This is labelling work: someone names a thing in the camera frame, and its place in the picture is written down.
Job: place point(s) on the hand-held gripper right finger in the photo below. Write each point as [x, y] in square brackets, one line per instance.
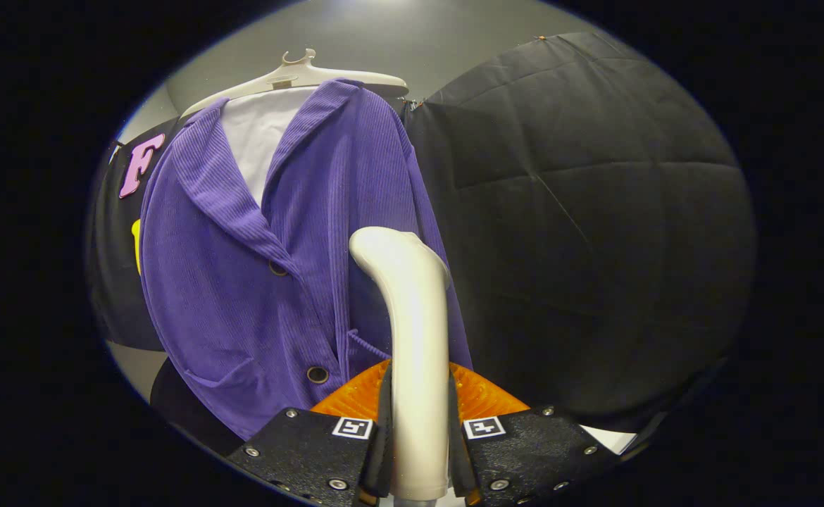
[525, 451]

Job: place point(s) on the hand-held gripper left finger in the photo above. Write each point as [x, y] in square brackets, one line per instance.
[313, 451]

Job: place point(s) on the white garment steamer head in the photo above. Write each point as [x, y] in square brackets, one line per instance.
[417, 352]

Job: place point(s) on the white clothes hanger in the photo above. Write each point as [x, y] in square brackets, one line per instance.
[299, 76]

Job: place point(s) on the white paper sheet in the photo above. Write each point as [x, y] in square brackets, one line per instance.
[613, 440]

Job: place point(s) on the grey side table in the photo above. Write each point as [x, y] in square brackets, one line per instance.
[137, 366]

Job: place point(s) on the black quilted side panel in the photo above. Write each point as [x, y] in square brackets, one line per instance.
[595, 246]

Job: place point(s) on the black backdrop cloth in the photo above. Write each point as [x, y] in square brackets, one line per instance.
[113, 282]

